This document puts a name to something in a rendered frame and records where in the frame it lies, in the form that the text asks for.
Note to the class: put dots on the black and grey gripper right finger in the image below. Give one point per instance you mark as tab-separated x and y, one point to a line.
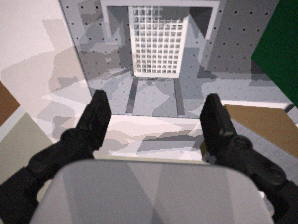
236	152

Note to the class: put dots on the white well plate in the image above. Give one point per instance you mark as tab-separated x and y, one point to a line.
163	27

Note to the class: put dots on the green open bin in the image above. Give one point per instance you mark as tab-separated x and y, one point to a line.
277	51

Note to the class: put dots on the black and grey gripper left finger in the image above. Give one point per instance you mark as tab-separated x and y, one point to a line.
18	194

